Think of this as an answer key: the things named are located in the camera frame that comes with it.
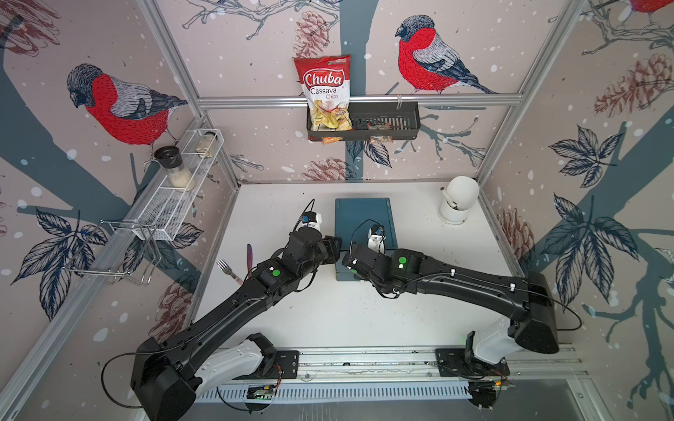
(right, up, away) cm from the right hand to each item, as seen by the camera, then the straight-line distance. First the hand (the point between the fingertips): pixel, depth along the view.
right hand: (359, 263), depth 76 cm
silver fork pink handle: (-49, -5, +17) cm, 52 cm away
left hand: (-5, +8, -1) cm, 9 cm away
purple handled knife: (-41, -3, +22) cm, 46 cm away
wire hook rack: (-56, +7, -18) cm, 59 cm away
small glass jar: (-51, +38, +10) cm, 64 cm away
